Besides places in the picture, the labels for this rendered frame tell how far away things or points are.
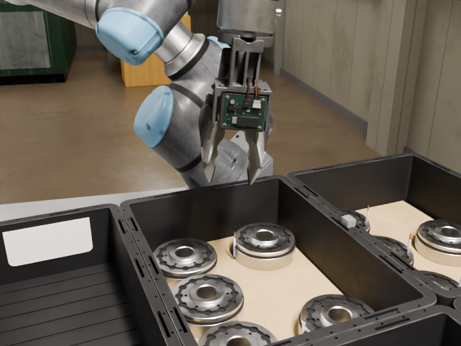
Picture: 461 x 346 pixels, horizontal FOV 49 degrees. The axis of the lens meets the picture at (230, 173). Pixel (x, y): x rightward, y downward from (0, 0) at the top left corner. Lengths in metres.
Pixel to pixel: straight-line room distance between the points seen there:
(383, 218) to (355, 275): 0.28
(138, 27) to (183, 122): 0.41
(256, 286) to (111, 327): 0.22
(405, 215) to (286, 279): 0.33
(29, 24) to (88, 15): 5.17
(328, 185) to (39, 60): 5.16
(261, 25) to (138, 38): 0.15
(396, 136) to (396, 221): 2.66
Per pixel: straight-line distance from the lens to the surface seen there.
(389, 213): 1.04
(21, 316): 0.79
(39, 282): 0.85
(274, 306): 0.75
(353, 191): 1.01
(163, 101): 1.01
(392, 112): 3.57
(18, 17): 5.89
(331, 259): 0.80
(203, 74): 1.04
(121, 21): 0.64
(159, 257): 0.81
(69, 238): 0.83
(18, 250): 0.83
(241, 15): 0.63
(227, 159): 1.08
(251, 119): 0.63
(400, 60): 3.50
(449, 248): 0.89
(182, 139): 1.02
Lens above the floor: 1.29
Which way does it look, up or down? 23 degrees down
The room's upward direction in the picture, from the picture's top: straight up
